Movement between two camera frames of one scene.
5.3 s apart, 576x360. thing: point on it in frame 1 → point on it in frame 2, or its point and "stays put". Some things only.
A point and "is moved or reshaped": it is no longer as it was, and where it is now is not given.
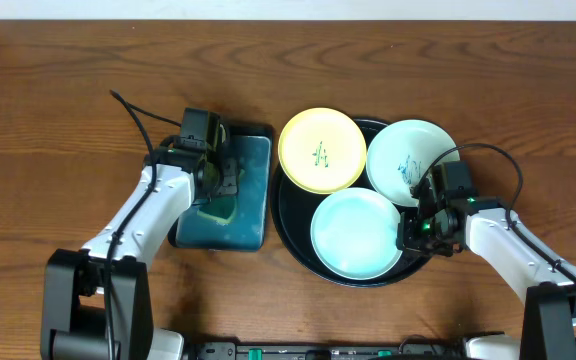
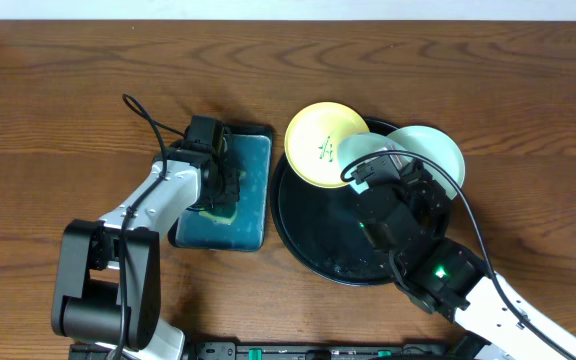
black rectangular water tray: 246,231 stays put
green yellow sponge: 221,209 stays put
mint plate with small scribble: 354,234 → 355,148
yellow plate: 322,150 is moved or reshaped
